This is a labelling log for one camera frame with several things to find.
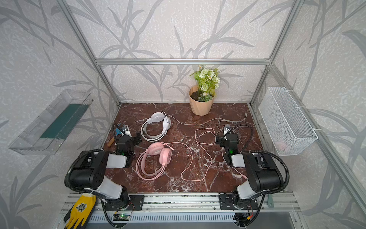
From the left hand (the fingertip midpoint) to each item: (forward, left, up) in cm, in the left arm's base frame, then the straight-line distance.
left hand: (132, 128), depth 93 cm
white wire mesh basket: (-17, -82, +28) cm, 88 cm away
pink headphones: (-18, -24, 0) cm, 30 cm away
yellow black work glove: (-47, +14, -5) cm, 49 cm away
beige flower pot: (+18, -45, +1) cm, 49 cm away
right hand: (+1, -63, -1) cm, 63 cm away
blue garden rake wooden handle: (+2, +13, -9) cm, 16 cm away
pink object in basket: (-18, -86, +13) cm, 89 cm away
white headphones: (+11, -14, -2) cm, 18 cm away
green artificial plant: (+26, -51, +19) cm, 60 cm away
